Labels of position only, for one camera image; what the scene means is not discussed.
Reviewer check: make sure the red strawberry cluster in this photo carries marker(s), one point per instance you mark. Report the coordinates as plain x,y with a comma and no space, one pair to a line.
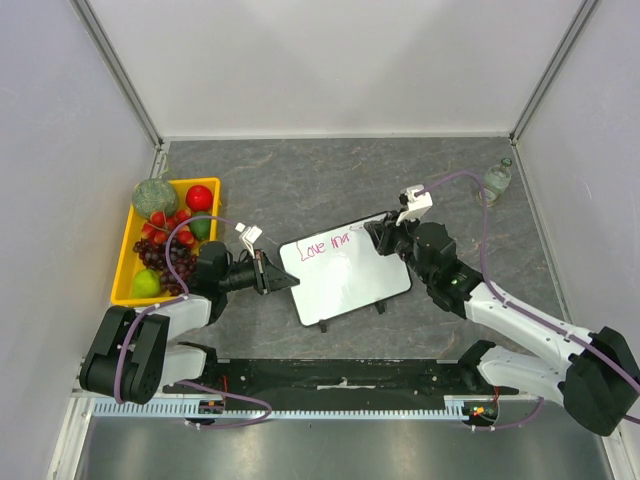
160,225

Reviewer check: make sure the clear glass bottle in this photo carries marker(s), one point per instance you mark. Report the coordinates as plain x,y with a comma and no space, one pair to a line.
495,181

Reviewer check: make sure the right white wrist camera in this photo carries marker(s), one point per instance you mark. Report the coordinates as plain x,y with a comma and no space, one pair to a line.
416,201

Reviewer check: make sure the white slotted cable duct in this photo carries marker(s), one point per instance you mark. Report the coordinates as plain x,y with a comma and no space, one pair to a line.
199,409

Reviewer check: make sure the green netted melon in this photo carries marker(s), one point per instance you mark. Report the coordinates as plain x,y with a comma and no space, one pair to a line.
155,195

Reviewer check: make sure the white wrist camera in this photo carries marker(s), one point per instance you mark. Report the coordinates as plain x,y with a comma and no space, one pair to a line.
416,201
248,236

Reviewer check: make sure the green lime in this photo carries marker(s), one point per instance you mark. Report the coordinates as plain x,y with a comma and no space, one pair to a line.
200,226

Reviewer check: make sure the yellow plastic bin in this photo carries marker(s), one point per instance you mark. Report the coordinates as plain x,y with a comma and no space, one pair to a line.
129,264

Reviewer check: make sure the purple grape bunch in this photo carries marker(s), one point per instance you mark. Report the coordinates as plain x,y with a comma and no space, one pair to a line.
174,269

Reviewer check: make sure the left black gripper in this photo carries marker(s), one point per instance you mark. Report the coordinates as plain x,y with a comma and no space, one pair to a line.
268,277

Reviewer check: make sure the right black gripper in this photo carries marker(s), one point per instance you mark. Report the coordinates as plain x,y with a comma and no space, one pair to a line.
388,235

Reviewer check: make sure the white whiteboard black frame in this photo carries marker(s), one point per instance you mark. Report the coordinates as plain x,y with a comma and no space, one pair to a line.
339,272

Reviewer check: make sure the red apple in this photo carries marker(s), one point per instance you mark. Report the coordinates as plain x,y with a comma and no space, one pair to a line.
199,198

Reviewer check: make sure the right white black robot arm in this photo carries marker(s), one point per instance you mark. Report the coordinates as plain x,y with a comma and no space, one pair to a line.
592,375

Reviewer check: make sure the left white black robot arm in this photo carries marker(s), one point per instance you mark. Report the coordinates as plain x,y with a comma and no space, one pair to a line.
129,359

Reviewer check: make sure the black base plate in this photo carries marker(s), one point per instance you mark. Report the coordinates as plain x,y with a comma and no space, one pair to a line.
346,384

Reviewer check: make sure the green pear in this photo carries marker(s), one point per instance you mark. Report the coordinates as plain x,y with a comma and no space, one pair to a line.
146,284

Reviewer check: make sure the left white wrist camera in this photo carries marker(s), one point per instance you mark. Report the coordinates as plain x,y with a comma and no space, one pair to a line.
248,236

